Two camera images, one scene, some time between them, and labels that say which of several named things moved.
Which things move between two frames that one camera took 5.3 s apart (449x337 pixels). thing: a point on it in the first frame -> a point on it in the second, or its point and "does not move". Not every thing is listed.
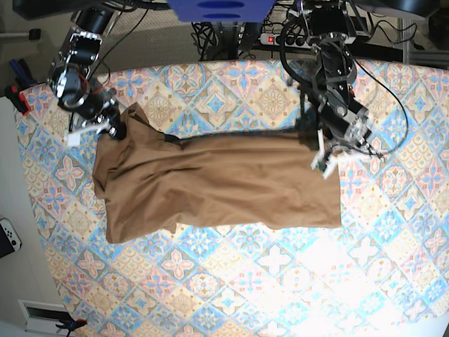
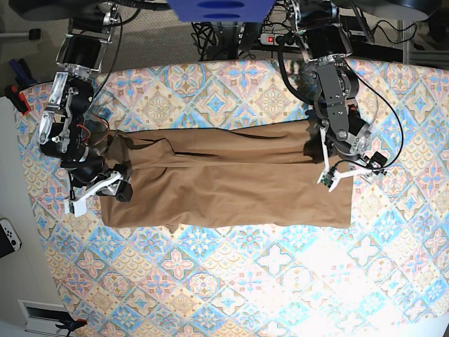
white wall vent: (42, 317) does not move
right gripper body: (355, 139) -> (330, 177)
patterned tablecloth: (384, 273) does not move
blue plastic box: (224, 10) does not move
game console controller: (9, 240) does not move
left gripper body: (100, 122) -> (110, 185)
